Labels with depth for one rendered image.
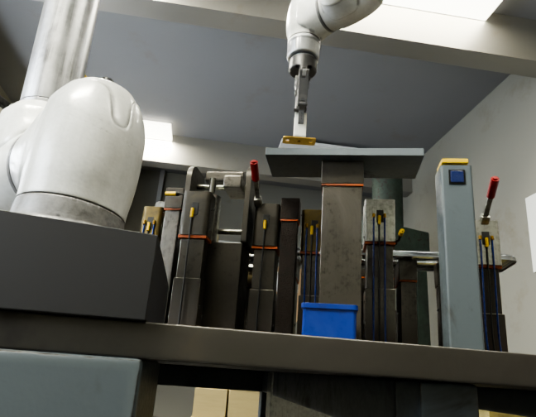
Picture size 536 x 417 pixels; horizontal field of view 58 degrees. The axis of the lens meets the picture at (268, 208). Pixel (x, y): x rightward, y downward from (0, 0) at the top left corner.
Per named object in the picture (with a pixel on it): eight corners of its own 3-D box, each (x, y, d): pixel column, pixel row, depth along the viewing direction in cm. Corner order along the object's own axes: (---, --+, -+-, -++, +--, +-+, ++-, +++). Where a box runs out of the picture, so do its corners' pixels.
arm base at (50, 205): (147, 247, 61) (156, 207, 63) (-34, 218, 59) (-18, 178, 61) (156, 278, 78) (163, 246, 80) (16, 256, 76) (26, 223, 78)
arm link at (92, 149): (42, 181, 60) (88, 41, 68) (-12, 204, 72) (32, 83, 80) (149, 224, 71) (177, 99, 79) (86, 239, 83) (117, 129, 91)
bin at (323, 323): (356, 356, 99) (356, 311, 102) (357, 353, 89) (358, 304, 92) (302, 352, 100) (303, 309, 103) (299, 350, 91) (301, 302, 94)
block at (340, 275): (361, 358, 107) (362, 173, 122) (362, 357, 100) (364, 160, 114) (316, 355, 109) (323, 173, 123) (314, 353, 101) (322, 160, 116)
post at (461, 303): (478, 366, 104) (465, 177, 118) (488, 365, 96) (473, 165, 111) (441, 363, 105) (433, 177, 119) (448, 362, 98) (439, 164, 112)
